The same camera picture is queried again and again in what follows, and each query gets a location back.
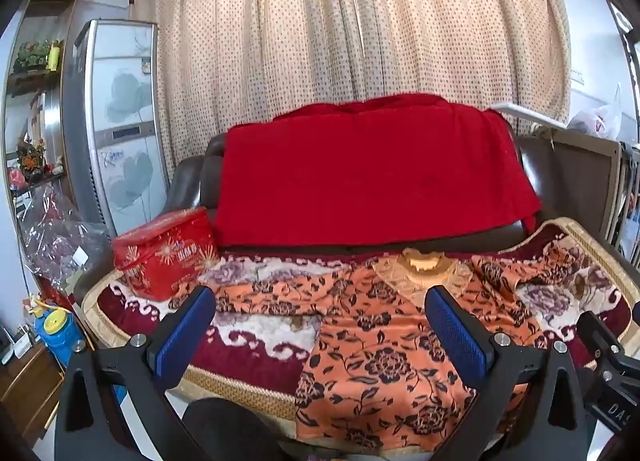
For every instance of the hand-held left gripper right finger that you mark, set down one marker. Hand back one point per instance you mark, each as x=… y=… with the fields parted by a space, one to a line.
x=455 y=336

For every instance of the clear plastic wrapping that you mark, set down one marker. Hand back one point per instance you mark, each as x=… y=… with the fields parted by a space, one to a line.
x=55 y=236

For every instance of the white board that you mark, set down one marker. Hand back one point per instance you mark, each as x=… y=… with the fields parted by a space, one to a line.
x=530 y=115

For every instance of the red zip bag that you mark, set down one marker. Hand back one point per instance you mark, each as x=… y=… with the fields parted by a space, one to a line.
x=165 y=256

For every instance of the dark brown leather sofa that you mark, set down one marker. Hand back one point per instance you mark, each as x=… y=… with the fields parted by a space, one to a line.
x=192 y=181

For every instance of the railed frame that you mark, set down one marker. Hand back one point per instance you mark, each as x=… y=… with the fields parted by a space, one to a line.
x=629 y=201

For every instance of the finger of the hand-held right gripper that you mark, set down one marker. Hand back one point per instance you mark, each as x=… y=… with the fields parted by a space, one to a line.
x=597 y=328

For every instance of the blue bottle with yellow cap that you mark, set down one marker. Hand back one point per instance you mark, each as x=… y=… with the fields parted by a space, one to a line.
x=57 y=341

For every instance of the beige dotted curtain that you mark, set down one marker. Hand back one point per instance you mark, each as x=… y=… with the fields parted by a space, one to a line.
x=350 y=41

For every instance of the orange floral shirt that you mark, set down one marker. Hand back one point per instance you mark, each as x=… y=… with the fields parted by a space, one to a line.
x=380 y=341

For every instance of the red cloth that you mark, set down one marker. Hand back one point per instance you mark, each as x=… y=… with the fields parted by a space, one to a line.
x=370 y=171

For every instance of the silver standing air conditioner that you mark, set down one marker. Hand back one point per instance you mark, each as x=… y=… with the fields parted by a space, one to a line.
x=125 y=141

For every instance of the brown framed panel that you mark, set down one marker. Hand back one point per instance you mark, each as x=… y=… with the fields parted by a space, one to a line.
x=580 y=181

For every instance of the wooden low cabinet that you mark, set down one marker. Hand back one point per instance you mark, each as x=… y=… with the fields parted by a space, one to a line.
x=30 y=391

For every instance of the white plastic bag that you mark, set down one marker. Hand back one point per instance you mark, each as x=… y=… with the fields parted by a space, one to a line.
x=600 y=121

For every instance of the green ornament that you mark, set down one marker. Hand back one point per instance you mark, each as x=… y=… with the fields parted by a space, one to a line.
x=31 y=55

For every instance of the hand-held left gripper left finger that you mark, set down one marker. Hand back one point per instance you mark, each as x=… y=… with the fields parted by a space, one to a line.
x=182 y=341

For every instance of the floral plush blanket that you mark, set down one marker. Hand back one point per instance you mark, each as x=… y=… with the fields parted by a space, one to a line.
x=260 y=336

